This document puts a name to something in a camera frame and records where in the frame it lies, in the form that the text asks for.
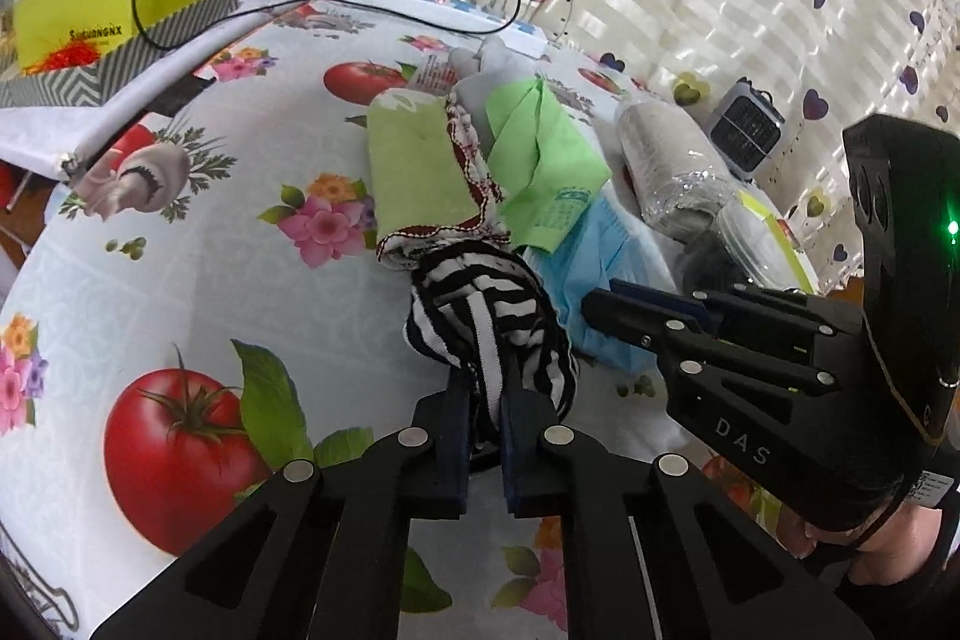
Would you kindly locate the person's right hand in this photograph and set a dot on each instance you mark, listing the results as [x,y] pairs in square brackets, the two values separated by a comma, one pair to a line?
[907,535]

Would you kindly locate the bright green cloth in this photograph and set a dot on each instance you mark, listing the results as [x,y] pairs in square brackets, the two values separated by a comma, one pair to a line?
[540,160]

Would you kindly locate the clear cylindrical plastic pack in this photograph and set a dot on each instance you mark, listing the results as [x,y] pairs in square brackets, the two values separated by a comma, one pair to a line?
[667,160]

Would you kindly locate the clear plastic jar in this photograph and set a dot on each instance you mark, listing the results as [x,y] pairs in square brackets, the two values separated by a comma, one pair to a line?
[750,242]

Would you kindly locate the white power strip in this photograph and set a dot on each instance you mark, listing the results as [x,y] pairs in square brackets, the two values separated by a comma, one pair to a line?
[450,14]

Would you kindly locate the blue cloth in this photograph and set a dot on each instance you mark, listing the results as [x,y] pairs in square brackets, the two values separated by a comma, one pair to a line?
[592,265]

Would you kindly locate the black white striped sock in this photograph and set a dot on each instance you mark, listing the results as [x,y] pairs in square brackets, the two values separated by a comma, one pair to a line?
[480,310]

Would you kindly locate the fruit print tablecloth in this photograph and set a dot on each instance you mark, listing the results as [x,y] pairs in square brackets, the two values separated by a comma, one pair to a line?
[187,280]

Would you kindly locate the light green rolled towel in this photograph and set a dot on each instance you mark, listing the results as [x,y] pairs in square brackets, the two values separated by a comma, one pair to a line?
[416,168]

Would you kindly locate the small grey heater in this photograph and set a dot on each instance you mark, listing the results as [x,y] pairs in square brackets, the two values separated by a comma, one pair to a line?
[746,130]

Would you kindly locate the lime green cardboard box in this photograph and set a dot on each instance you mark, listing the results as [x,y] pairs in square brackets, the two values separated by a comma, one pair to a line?
[75,21]

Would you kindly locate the pale grey sock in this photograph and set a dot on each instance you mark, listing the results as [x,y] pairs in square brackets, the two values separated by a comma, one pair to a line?
[495,66]

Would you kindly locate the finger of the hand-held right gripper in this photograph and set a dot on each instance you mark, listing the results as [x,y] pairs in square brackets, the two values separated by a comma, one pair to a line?
[675,344]
[780,310]

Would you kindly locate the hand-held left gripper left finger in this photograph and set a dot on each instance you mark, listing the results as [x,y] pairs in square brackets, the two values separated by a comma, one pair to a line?
[454,445]

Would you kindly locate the white side shelf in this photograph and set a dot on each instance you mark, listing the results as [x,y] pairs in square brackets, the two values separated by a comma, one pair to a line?
[37,138]

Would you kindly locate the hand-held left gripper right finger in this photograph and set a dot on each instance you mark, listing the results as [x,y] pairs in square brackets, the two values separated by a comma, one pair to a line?
[519,460]

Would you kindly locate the grey zigzag patterned box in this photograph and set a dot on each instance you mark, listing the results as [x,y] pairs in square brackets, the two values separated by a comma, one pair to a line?
[150,51]

